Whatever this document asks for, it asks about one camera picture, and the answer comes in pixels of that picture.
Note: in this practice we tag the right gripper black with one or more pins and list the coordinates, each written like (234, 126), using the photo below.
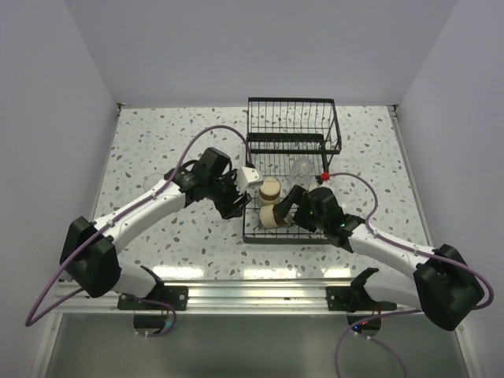
(295, 196)

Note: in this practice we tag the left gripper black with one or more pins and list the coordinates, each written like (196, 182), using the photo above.
(229, 209)

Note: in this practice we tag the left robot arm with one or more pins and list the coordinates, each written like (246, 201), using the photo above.
(90, 253)

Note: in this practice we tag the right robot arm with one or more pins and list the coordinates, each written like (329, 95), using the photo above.
(436, 282)

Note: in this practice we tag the clear glass back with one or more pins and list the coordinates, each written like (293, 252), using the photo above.
(302, 171)

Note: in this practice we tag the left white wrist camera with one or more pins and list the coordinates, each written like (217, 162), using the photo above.
(248, 178)

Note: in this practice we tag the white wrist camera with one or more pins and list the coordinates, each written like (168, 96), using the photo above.
(324, 179)
(248, 178)

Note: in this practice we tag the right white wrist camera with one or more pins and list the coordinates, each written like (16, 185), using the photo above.
(324, 179)

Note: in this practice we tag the black wire dish rack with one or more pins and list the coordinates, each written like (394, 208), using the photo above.
(279, 130)

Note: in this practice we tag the aluminium mounting rail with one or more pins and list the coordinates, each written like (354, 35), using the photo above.
(242, 297)

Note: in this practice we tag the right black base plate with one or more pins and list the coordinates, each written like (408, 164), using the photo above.
(349, 299)

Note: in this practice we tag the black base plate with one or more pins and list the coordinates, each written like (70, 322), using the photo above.
(349, 299)
(174, 296)

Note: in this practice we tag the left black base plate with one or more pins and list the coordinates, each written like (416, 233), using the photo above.
(174, 296)

